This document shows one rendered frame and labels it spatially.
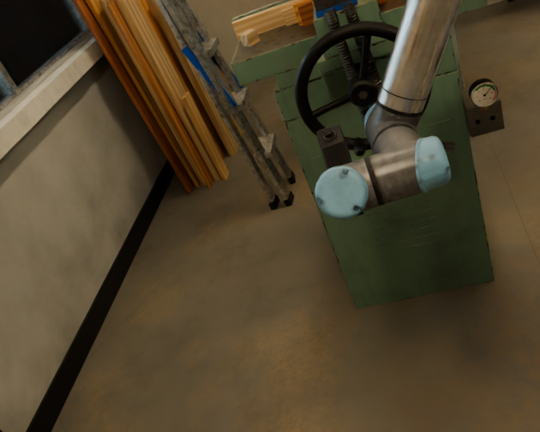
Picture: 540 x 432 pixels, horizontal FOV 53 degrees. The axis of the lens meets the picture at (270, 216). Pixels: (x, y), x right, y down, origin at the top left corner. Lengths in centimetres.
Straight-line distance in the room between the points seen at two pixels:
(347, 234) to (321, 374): 43
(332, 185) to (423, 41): 25
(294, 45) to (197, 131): 145
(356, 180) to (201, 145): 207
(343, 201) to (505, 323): 102
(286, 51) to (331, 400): 96
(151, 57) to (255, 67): 132
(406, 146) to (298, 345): 111
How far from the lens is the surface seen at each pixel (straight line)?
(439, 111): 146
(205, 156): 283
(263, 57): 138
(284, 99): 141
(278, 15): 153
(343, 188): 77
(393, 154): 80
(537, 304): 176
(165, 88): 271
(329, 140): 99
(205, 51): 221
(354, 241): 165
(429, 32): 85
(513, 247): 194
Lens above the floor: 129
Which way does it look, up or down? 32 degrees down
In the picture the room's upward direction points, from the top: 24 degrees counter-clockwise
